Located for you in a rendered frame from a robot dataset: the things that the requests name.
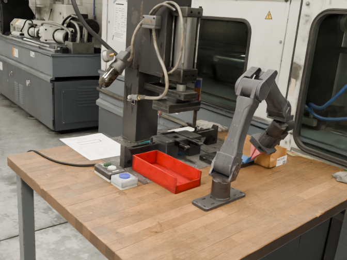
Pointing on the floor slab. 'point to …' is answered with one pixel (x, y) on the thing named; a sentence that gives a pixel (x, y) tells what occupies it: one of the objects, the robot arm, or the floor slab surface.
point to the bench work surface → (179, 209)
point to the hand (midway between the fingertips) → (251, 157)
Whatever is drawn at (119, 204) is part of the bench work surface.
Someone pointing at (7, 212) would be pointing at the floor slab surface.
